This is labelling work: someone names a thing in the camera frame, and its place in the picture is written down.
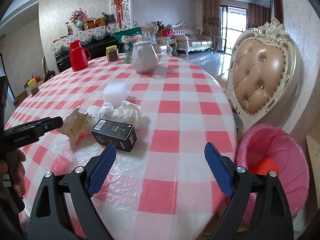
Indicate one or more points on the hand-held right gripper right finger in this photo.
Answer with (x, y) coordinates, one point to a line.
(220, 170)

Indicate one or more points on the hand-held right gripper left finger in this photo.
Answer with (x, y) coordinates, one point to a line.
(102, 170)

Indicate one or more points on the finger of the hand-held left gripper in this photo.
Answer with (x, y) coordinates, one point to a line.
(50, 123)

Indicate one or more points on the printed paper bag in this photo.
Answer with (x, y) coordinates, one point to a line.
(75, 125)

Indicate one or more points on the large orange foam net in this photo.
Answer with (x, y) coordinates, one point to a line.
(263, 166)

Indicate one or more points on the white tissue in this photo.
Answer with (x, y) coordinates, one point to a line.
(130, 113)
(106, 111)

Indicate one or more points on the bin with pink liner bag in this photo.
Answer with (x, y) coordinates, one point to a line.
(287, 155)

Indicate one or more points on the white foam block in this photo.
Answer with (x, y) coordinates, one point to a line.
(115, 95)

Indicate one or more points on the person's left hand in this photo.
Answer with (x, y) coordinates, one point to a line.
(20, 172)

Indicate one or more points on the black cardboard box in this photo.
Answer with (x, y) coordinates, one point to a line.
(112, 132)

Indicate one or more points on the yellow-lidded glass jar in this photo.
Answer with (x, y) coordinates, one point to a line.
(112, 55)
(33, 88)

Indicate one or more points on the crumpled white wrapper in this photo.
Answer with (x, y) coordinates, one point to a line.
(93, 112)

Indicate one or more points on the pink checkered tablecloth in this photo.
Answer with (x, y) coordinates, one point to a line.
(175, 130)

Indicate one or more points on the red thermos jug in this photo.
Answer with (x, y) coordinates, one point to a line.
(77, 57)

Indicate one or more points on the black upright piano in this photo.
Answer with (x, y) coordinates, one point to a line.
(100, 47)

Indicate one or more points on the cream tufted dining chair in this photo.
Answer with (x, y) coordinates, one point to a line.
(257, 80)

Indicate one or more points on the floral lace piano cover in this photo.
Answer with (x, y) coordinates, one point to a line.
(87, 33)

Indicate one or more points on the small green bottle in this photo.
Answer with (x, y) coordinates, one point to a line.
(128, 59)

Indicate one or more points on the vase with pink flowers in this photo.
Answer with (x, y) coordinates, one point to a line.
(79, 25)

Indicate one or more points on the wicker basket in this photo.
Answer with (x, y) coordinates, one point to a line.
(89, 25)

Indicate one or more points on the green snack bag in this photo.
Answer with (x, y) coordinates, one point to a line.
(127, 43)

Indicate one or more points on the white ceramic teapot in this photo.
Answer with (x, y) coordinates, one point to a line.
(145, 60)

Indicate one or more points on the dark handbag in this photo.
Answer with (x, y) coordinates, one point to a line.
(109, 18)

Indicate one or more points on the metal folding rack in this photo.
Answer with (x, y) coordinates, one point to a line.
(218, 44)

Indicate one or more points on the cream leather sofa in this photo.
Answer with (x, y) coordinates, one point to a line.
(197, 42)

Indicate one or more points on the cream armchair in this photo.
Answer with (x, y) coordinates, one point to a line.
(150, 31)

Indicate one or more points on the glass balcony door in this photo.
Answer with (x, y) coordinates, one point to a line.
(232, 27)

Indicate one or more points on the red gift box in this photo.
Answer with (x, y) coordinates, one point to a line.
(167, 33)

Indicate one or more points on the brown curtain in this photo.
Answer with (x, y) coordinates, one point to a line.
(211, 17)
(258, 16)

